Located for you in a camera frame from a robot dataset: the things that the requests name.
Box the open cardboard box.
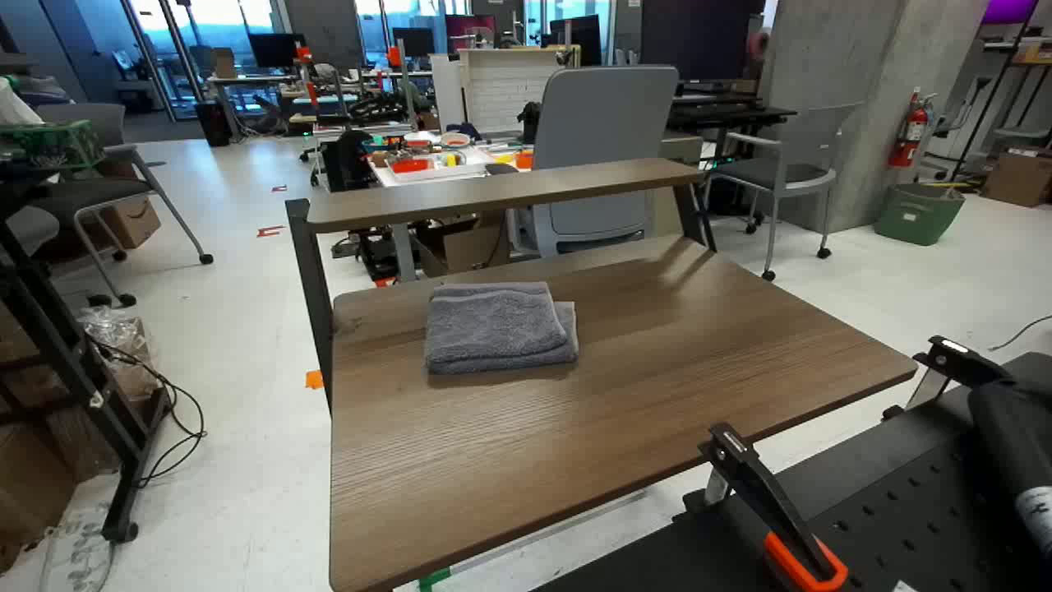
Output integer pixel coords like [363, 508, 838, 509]
[409, 215, 513, 280]

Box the green plastic basket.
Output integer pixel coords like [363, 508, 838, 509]
[871, 178, 969, 250]

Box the small cardboard box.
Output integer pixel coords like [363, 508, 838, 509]
[96, 194, 168, 252]

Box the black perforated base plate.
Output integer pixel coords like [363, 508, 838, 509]
[536, 353, 1052, 592]

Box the white board panel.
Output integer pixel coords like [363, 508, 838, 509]
[430, 46, 585, 139]

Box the crumpled clear plastic bag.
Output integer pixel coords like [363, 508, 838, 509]
[71, 303, 163, 410]

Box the grey towel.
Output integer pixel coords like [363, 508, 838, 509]
[420, 280, 581, 379]

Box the grey armchair on casters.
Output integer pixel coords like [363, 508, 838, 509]
[703, 101, 864, 284]

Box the wooden raised shelf board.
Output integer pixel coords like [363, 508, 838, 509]
[303, 155, 707, 234]

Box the black metal table frame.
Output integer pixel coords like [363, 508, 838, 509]
[283, 178, 721, 410]

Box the black floor cable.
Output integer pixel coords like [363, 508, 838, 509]
[139, 360, 211, 486]

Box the brown cardboard box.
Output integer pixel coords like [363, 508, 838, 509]
[979, 144, 1052, 212]

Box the large dark display screen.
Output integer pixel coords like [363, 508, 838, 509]
[638, 0, 768, 82]

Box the red fire extinguisher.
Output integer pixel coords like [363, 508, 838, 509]
[888, 87, 938, 176]

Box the grey chair with metal legs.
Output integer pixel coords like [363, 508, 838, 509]
[29, 101, 216, 312]

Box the black metal equipment stand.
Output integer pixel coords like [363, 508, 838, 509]
[0, 194, 173, 545]

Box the black computer monitor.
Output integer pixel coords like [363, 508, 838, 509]
[245, 31, 312, 76]

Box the grey high-back office chair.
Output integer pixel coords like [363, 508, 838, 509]
[513, 63, 684, 257]

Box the white cluttered work table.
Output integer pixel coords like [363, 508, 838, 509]
[363, 128, 538, 284]

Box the black backpack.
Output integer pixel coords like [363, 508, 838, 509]
[317, 124, 380, 199]

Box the black cylindrical tool with label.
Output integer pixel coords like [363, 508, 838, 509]
[967, 379, 1052, 556]

